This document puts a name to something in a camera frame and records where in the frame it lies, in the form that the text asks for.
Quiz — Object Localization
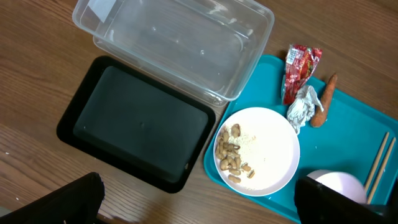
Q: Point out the orange carrot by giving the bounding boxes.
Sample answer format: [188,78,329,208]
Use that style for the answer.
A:
[310,73,338,128]

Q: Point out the left wooden chopstick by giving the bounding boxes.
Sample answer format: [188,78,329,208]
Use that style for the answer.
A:
[364,132,389,192]

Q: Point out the crumpled white tissue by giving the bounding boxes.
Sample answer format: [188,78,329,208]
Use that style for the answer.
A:
[286,85,324,135]

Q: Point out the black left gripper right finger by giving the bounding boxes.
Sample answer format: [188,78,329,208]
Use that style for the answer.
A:
[294,177,397,224]

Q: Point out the peanut pile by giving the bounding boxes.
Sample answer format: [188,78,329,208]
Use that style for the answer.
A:
[215,123,255,184]

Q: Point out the teal serving tray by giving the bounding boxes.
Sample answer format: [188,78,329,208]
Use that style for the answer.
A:
[203,55,397,223]

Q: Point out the black plastic tray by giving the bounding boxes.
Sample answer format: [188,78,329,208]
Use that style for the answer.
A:
[57,56,216,194]

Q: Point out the right wooden chopstick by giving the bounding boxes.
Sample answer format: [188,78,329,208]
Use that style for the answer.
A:
[367,138,396,204]

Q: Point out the clear plastic bin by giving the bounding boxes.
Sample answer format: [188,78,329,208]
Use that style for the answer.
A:
[72,0,275,106]

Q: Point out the small pink plate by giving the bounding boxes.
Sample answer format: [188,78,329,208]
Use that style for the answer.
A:
[307,170,367,204]

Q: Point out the wooden chopstick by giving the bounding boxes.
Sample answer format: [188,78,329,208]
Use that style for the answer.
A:
[367,138,396,204]
[364,132,389,192]

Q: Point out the large white plate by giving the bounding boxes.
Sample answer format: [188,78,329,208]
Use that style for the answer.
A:
[213,107,300,197]

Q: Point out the red snack wrapper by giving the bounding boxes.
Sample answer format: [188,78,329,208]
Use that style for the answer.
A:
[281,44,323,105]

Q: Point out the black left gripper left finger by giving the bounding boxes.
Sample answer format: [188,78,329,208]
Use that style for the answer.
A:
[1,172,105,224]

